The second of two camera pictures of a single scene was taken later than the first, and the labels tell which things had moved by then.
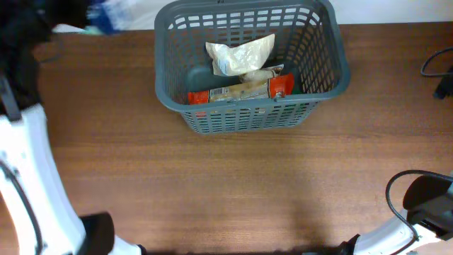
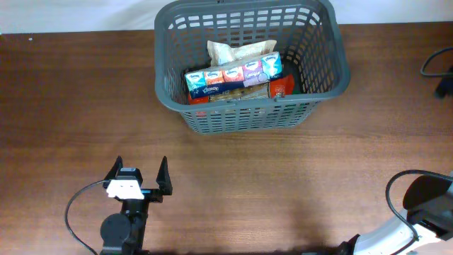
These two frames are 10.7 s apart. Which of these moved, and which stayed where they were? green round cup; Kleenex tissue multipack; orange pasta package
Moved: Kleenex tissue multipack
Stayed: green round cup; orange pasta package
